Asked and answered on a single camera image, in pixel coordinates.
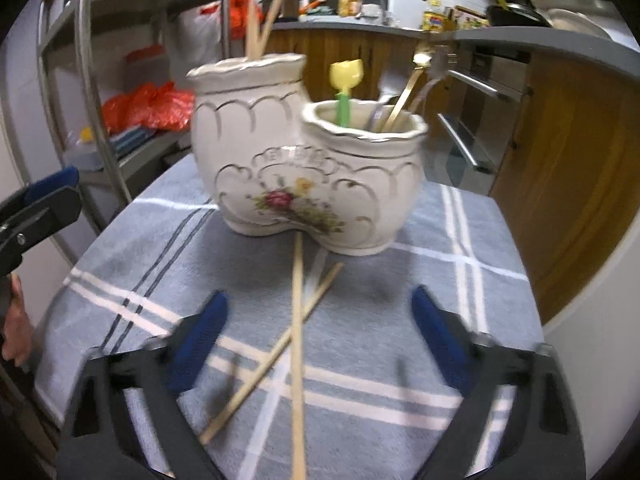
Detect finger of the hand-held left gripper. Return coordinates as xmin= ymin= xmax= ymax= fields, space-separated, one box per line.
xmin=0 ymin=166 xmax=83 ymax=277

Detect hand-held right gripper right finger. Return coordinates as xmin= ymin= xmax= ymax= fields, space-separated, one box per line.
xmin=410 ymin=285 xmax=586 ymax=480

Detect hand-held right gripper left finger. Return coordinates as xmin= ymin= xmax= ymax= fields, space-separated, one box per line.
xmin=57 ymin=290 xmax=231 ymax=480

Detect white floral ceramic utensil holder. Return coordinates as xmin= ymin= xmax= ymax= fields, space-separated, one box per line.
xmin=186 ymin=52 xmax=427 ymax=256

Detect gold fork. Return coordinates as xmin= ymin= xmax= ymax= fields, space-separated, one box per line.
xmin=382 ymin=50 xmax=434 ymax=132

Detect green utensil with yellow head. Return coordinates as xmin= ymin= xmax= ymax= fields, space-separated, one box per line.
xmin=330 ymin=59 xmax=365 ymax=127

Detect person's left hand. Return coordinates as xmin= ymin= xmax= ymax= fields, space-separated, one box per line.
xmin=0 ymin=276 xmax=34 ymax=367

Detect grey plaid table cloth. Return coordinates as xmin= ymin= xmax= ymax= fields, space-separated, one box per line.
xmin=32 ymin=152 xmax=546 ymax=480

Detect crumpled red plastic bag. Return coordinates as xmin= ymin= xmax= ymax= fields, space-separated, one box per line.
xmin=100 ymin=82 xmax=196 ymax=134

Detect wooden kitchen cabinets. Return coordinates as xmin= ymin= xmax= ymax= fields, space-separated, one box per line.
xmin=270 ymin=27 xmax=640 ymax=326

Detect built-in oven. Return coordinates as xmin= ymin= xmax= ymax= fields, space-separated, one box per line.
xmin=435 ymin=40 xmax=534 ymax=197

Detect white plastic bag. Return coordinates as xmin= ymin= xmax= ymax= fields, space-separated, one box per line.
xmin=177 ymin=2 xmax=227 ymax=87

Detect silver fork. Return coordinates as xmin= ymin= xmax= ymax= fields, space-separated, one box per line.
xmin=370 ymin=72 xmax=401 ymax=129

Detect grey kitchen countertop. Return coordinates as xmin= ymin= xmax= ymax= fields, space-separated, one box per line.
xmin=270 ymin=10 xmax=640 ymax=86

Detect colourful food box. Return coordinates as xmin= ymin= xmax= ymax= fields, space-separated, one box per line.
xmin=452 ymin=5 xmax=489 ymax=31

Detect dark pressure cooker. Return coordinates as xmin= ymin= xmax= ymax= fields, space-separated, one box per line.
xmin=272 ymin=0 xmax=305 ymax=24

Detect black wok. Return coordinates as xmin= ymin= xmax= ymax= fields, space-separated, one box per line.
xmin=485 ymin=2 xmax=551 ymax=29

